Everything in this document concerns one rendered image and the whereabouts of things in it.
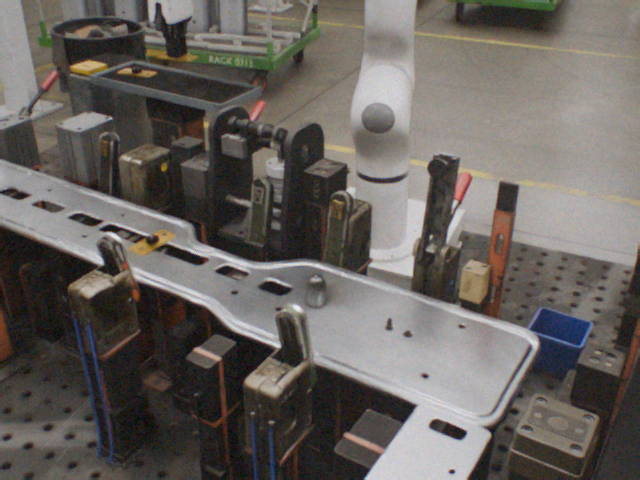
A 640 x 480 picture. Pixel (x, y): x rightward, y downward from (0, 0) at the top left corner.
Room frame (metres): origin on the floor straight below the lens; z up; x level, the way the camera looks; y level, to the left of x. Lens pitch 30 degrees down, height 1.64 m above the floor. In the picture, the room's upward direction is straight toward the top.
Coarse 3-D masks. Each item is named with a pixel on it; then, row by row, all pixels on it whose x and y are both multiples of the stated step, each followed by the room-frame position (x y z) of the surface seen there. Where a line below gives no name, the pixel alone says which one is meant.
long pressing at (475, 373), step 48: (48, 192) 1.30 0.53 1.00; (96, 192) 1.29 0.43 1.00; (48, 240) 1.11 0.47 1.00; (96, 240) 1.11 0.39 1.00; (192, 240) 1.10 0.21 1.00; (192, 288) 0.95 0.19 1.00; (240, 288) 0.95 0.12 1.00; (336, 288) 0.95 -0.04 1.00; (384, 288) 0.95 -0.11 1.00; (240, 336) 0.85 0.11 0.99; (336, 336) 0.83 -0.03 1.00; (384, 336) 0.83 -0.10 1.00; (432, 336) 0.83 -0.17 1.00; (480, 336) 0.83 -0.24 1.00; (528, 336) 0.82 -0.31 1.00; (384, 384) 0.73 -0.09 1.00; (432, 384) 0.73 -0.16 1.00; (480, 384) 0.73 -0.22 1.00
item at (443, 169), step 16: (432, 160) 0.96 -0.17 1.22; (448, 160) 0.98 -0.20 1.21; (432, 176) 0.96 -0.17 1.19; (448, 176) 0.97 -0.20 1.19; (432, 192) 0.98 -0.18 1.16; (448, 192) 0.96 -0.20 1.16; (432, 208) 0.98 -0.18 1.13; (448, 208) 0.96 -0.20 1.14; (432, 224) 0.98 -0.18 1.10; (448, 224) 0.97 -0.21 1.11
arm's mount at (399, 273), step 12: (348, 192) 1.71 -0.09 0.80; (408, 204) 1.64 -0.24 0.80; (420, 204) 1.64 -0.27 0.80; (408, 216) 1.58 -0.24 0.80; (420, 216) 1.58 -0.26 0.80; (456, 216) 1.57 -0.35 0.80; (420, 228) 1.52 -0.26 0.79; (456, 228) 1.53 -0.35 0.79; (456, 240) 1.56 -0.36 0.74; (372, 264) 1.38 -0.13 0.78; (384, 264) 1.38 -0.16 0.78; (396, 264) 1.38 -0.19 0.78; (408, 264) 1.38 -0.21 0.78; (372, 276) 1.37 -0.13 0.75; (384, 276) 1.36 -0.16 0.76; (396, 276) 1.35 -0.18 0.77; (408, 276) 1.34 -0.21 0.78; (408, 288) 1.34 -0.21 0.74
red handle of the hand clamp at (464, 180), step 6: (462, 174) 1.07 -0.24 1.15; (468, 174) 1.06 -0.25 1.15; (462, 180) 1.05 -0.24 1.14; (468, 180) 1.06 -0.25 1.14; (456, 186) 1.05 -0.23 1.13; (462, 186) 1.05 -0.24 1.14; (468, 186) 1.05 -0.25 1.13; (456, 192) 1.04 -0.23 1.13; (462, 192) 1.04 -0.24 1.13; (456, 198) 1.03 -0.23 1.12; (462, 198) 1.03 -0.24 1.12; (456, 204) 1.02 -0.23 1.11; (456, 210) 1.02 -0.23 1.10; (450, 222) 1.00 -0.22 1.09; (432, 240) 0.98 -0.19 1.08; (426, 246) 0.97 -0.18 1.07; (432, 246) 0.97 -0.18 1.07; (432, 252) 0.96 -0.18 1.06
